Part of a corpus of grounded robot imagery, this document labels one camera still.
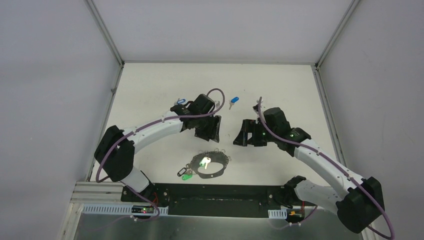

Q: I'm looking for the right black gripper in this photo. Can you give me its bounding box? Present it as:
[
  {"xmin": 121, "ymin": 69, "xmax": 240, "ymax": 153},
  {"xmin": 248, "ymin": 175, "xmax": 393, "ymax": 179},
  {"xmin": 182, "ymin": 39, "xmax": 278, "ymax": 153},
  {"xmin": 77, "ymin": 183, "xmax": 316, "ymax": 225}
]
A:
[{"xmin": 233, "ymin": 119, "xmax": 278, "ymax": 147}]

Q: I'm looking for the green tag key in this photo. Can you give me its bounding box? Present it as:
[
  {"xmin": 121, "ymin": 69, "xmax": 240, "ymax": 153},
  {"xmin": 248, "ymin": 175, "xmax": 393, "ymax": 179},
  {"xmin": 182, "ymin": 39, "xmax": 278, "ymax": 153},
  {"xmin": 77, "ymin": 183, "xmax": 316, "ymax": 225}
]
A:
[
  {"xmin": 181, "ymin": 174, "xmax": 193, "ymax": 181},
  {"xmin": 199, "ymin": 157, "xmax": 212, "ymax": 170}
]

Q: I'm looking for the black tag key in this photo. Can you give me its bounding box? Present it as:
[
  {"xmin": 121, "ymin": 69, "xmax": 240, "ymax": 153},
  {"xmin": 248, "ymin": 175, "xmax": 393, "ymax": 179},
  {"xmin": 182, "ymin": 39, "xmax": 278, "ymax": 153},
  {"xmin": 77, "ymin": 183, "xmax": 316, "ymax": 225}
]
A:
[{"xmin": 177, "ymin": 167, "xmax": 188, "ymax": 177}]

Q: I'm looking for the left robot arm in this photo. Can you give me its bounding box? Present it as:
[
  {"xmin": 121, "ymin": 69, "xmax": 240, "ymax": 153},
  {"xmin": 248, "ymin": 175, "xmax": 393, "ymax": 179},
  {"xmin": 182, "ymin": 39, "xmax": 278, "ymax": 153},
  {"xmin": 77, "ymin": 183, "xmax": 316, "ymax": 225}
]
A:
[{"xmin": 93, "ymin": 94, "xmax": 222, "ymax": 203}]

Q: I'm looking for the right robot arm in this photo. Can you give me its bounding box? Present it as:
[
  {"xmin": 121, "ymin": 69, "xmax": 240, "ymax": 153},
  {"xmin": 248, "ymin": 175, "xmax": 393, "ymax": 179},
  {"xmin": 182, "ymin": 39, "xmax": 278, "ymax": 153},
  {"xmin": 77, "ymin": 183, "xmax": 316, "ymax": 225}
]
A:
[{"xmin": 233, "ymin": 107, "xmax": 385, "ymax": 234}]

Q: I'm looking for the blue tag key centre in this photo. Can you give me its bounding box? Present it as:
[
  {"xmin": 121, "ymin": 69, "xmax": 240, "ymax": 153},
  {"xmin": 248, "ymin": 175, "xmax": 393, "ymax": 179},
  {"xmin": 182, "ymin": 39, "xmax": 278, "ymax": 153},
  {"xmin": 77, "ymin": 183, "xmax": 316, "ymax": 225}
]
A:
[{"xmin": 228, "ymin": 96, "xmax": 239, "ymax": 110}]

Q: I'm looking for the blue tag key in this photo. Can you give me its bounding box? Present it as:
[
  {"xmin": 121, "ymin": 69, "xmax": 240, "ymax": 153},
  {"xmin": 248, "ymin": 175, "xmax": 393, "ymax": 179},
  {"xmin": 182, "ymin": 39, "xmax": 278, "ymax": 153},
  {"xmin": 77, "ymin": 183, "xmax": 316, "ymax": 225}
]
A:
[
  {"xmin": 174, "ymin": 98, "xmax": 186, "ymax": 105},
  {"xmin": 228, "ymin": 96, "xmax": 239, "ymax": 110}
]

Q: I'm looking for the blue tag key left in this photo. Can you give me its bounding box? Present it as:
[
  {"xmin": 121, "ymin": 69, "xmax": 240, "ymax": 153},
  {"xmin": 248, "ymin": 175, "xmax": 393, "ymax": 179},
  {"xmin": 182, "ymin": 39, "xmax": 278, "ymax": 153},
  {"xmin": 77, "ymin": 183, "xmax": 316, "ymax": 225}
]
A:
[{"xmin": 174, "ymin": 98, "xmax": 186, "ymax": 105}]

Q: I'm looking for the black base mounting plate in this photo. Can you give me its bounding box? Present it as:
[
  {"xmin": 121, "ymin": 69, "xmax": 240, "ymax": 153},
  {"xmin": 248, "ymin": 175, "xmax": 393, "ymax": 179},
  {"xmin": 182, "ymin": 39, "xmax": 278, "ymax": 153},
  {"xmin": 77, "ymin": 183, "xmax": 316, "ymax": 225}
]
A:
[{"xmin": 120, "ymin": 182, "xmax": 317, "ymax": 219}]

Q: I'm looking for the right controller board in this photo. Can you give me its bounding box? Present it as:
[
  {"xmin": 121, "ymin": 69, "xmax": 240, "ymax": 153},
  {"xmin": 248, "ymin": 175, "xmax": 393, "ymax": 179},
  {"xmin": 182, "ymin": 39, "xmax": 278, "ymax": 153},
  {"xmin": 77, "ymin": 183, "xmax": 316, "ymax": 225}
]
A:
[{"xmin": 286, "ymin": 209, "xmax": 305, "ymax": 221}]

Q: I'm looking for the controller board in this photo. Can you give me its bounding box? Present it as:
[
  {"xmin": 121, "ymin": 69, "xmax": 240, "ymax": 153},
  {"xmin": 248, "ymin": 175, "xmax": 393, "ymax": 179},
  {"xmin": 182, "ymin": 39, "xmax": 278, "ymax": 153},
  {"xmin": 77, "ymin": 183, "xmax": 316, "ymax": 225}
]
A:
[
  {"xmin": 286, "ymin": 209, "xmax": 305, "ymax": 221},
  {"xmin": 131, "ymin": 205, "xmax": 155, "ymax": 214}
]

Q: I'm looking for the left controller board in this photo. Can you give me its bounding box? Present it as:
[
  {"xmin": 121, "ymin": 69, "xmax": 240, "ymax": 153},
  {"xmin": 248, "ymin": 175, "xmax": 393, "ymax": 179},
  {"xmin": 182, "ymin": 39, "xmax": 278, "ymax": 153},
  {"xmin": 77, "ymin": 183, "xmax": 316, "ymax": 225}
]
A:
[{"xmin": 131, "ymin": 205, "xmax": 155, "ymax": 214}]

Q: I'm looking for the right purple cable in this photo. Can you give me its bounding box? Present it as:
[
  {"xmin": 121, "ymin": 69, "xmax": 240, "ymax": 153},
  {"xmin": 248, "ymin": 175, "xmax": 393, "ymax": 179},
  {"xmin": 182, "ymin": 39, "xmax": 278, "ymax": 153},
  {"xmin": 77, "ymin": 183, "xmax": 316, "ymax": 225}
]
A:
[{"xmin": 256, "ymin": 96, "xmax": 396, "ymax": 240}]

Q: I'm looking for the purple cable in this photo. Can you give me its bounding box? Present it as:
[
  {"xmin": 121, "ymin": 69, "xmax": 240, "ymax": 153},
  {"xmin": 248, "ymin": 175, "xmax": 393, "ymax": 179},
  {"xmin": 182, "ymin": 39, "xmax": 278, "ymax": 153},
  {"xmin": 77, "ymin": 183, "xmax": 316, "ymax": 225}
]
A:
[
  {"xmin": 256, "ymin": 96, "xmax": 396, "ymax": 240},
  {"xmin": 95, "ymin": 88, "xmax": 226, "ymax": 222}
]

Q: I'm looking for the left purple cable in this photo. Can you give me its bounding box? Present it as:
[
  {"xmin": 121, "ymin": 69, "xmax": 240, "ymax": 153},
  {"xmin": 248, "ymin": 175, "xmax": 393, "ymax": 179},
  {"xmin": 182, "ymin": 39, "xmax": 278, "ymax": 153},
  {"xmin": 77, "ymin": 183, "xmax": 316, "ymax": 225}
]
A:
[{"xmin": 95, "ymin": 88, "xmax": 226, "ymax": 222}]

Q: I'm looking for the aluminium frame rail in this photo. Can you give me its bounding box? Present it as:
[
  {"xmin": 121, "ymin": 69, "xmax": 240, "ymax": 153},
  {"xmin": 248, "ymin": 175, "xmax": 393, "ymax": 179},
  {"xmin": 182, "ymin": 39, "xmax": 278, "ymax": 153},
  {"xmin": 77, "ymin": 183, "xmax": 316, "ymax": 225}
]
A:
[{"xmin": 58, "ymin": 181, "xmax": 369, "ymax": 240}]

